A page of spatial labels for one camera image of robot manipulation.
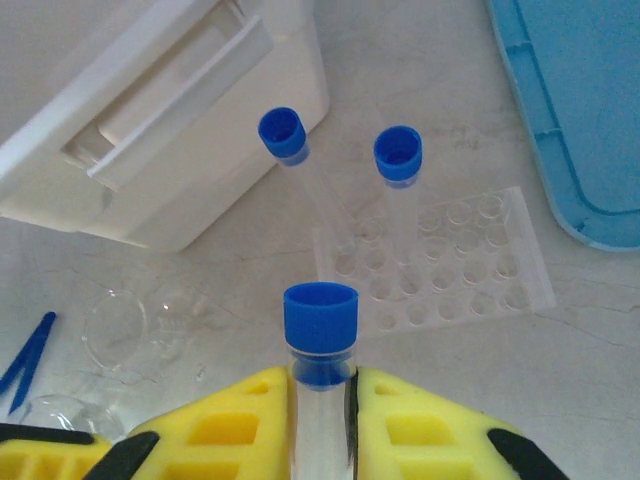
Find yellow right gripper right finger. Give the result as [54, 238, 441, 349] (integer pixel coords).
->
[349, 367, 571, 480]

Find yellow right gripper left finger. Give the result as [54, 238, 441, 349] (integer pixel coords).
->
[87, 366, 297, 480]

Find clear glass flask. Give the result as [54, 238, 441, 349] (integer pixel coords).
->
[19, 391, 126, 449]

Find blue capped clear test tube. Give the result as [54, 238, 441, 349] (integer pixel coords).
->
[282, 282, 362, 480]
[257, 107, 351, 246]
[373, 125, 424, 271]

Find blue plastic tweezers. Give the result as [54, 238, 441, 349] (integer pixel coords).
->
[0, 311, 58, 417]

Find clear glass beaker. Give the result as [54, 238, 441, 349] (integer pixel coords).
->
[81, 283, 214, 384]

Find white plastic storage box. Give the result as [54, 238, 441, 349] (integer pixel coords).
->
[0, 0, 331, 254]

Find blue plastic box lid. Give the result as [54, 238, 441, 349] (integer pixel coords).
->
[483, 0, 640, 251]

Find clear plastic test tube rack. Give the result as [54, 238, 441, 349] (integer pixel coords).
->
[310, 185, 557, 335]

